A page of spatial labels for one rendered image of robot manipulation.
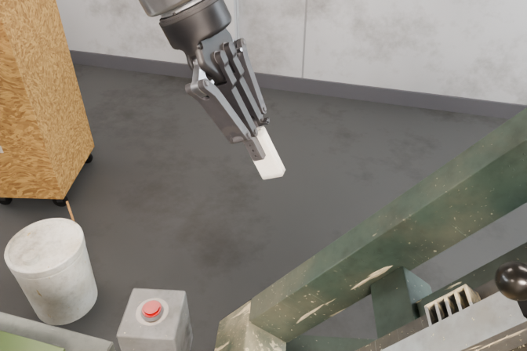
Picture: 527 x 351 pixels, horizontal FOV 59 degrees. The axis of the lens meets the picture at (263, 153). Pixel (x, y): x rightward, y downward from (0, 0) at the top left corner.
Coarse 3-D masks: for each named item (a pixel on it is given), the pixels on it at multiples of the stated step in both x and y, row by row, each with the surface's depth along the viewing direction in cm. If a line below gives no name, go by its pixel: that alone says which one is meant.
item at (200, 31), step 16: (208, 0) 48; (176, 16) 47; (192, 16) 47; (208, 16) 48; (224, 16) 49; (176, 32) 48; (192, 32) 48; (208, 32) 48; (224, 32) 54; (176, 48) 50; (192, 48) 49; (208, 48) 50; (192, 64) 50; (208, 64) 50; (224, 80) 52
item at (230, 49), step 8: (224, 48) 53; (232, 48) 53; (232, 56) 53; (232, 64) 54; (240, 64) 54; (240, 72) 54; (240, 80) 55; (240, 88) 55; (248, 88) 56; (248, 96) 56; (248, 104) 56; (256, 104) 57; (256, 112) 57; (256, 120) 57; (264, 120) 57
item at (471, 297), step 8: (456, 288) 63; (464, 288) 62; (448, 296) 64; (456, 296) 63; (464, 296) 64; (472, 296) 62; (432, 304) 65; (440, 304) 65; (448, 304) 63; (456, 304) 65; (464, 304) 62; (472, 304) 60; (432, 312) 66; (440, 312) 64; (448, 312) 62; (456, 312) 63; (432, 320) 64
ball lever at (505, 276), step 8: (504, 264) 45; (512, 264) 44; (520, 264) 44; (496, 272) 45; (504, 272) 44; (512, 272) 44; (520, 272) 43; (496, 280) 45; (504, 280) 44; (512, 280) 43; (520, 280) 43; (504, 288) 44; (512, 288) 43; (520, 288) 43; (512, 296) 44; (520, 296) 43
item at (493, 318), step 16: (480, 304) 58; (496, 304) 56; (512, 304) 55; (448, 320) 60; (464, 320) 58; (480, 320) 57; (496, 320) 55; (512, 320) 54; (416, 336) 63; (432, 336) 61; (448, 336) 59; (464, 336) 57; (480, 336) 56; (496, 336) 54; (512, 336) 54
